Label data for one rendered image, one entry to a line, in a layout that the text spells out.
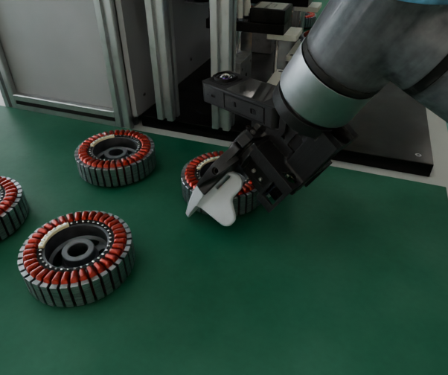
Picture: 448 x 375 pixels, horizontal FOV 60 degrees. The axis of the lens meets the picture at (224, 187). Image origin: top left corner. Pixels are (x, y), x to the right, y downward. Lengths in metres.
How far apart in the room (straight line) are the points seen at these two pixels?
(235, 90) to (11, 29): 0.48
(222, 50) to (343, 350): 0.42
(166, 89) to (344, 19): 0.40
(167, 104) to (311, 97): 0.37
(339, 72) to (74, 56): 0.51
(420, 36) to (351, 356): 0.26
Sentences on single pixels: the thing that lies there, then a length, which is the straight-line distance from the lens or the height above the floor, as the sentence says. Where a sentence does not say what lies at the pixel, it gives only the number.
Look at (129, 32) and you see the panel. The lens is 0.66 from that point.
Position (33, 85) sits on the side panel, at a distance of 0.82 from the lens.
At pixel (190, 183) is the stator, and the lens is 0.48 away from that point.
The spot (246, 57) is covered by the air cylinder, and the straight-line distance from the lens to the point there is 0.80.
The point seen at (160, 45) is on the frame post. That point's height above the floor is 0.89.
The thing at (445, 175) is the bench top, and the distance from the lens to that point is 0.65.
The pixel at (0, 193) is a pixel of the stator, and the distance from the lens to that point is 0.54.
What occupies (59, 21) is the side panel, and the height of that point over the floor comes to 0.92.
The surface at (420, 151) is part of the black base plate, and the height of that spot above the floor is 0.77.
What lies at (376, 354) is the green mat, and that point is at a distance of 0.39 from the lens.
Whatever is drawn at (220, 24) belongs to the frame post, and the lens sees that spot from 0.59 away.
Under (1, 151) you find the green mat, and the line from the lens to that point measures 0.71.
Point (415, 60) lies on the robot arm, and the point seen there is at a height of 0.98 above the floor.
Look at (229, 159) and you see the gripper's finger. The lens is 0.41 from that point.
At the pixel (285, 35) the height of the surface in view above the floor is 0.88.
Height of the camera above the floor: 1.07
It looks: 36 degrees down
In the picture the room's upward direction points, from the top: straight up
